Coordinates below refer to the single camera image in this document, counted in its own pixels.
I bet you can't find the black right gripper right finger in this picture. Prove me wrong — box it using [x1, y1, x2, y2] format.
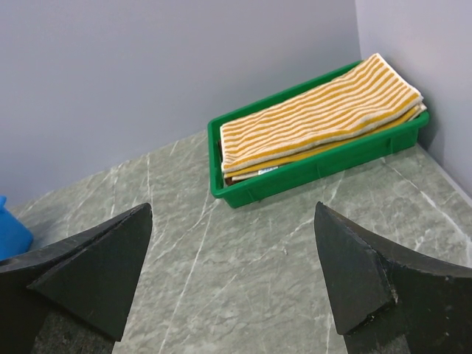
[314, 203, 471, 353]

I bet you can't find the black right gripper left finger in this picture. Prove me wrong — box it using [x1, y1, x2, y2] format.
[1, 203, 153, 353]

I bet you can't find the brown towel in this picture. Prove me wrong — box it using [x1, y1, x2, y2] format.
[218, 139, 240, 187]

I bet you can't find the cream yellow striped towel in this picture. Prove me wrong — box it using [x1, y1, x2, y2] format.
[220, 53, 426, 181]

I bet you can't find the blue plastic bin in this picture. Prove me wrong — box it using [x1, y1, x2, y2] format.
[0, 195, 33, 260]

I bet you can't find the green plastic tray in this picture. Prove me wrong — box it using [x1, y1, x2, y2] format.
[207, 61, 430, 209]

